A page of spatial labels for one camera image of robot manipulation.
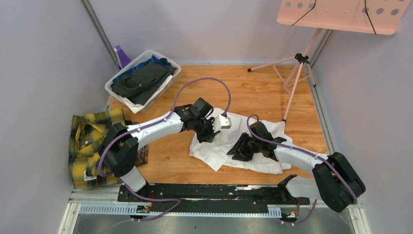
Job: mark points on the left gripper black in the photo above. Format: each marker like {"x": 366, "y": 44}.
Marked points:
{"x": 209, "y": 137}

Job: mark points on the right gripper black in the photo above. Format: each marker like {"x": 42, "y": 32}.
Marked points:
{"x": 238, "y": 151}

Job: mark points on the white long sleeve shirt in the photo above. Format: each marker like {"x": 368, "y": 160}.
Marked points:
{"x": 215, "y": 154}

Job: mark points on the white plastic laundry basket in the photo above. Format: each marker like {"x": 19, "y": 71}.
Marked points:
{"x": 147, "y": 55}

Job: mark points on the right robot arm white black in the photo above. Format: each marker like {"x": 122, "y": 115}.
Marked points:
{"x": 334, "y": 180}

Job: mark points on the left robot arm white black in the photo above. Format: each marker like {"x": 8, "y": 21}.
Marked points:
{"x": 120, "y": 147}

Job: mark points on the red blue plaid shirt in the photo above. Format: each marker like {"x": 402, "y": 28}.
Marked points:
{"x": 142, "y": 156}

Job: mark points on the dark striped shirt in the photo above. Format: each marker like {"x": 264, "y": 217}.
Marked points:
{"x": 139, "y": 86}

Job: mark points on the blue shirt in basket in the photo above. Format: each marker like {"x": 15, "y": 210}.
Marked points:
{"x": 153, "y": 59}

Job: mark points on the purple wedge object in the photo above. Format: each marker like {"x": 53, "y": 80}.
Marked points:
{"x": 122, "y": 58}

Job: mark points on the yellow plaid shirt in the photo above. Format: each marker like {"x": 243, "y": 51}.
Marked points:
{"x": 87, "y": 134}

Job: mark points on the pink music stand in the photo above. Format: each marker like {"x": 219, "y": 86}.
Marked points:
{"x": 379, "y": 17}

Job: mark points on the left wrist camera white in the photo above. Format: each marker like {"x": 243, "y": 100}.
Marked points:
{"x": 221, "y": 122}

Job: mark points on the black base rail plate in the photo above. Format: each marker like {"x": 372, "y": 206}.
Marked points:
{"x": 218, "y": 198}

